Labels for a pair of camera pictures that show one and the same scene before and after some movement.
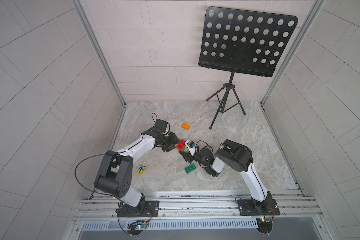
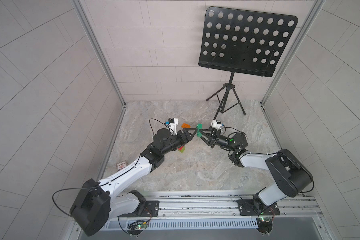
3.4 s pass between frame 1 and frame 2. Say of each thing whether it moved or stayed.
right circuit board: stayed
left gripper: moved
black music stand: stayed
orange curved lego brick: stayed
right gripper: moved
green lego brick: moved
